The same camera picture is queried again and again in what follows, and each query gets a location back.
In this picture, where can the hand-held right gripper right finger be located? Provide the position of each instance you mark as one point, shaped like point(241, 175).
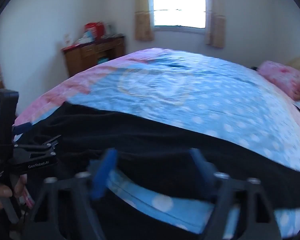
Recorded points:
point(200, 162)

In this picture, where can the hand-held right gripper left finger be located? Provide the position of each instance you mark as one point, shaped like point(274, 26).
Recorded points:
point(106, 172)

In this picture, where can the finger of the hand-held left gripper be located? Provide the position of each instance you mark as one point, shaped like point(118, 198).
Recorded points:
point(22, 128)
point(40, 146)

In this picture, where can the black pants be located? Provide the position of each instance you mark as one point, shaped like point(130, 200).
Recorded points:
point(140, 145)

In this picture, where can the red striped bed sheet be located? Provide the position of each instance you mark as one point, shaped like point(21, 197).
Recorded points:
point(27, 198)

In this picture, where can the blue polka dot blanket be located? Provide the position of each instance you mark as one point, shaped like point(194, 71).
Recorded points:
point(190, 92)

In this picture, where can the wooden desk with drawers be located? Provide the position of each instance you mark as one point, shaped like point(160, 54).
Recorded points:
point(90, 55)

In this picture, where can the light blue box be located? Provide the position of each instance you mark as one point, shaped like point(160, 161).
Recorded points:
point(86, 37)

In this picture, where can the pink floral pillow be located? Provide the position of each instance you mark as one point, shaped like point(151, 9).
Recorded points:
point(282, 78)

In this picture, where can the red box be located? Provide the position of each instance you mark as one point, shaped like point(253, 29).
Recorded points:
point(94, 29)

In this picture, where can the beige curtain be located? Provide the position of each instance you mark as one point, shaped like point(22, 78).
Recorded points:
point(143, 17)
point(216, 25)

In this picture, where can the window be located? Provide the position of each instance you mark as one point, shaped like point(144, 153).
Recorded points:
point(178, 5)

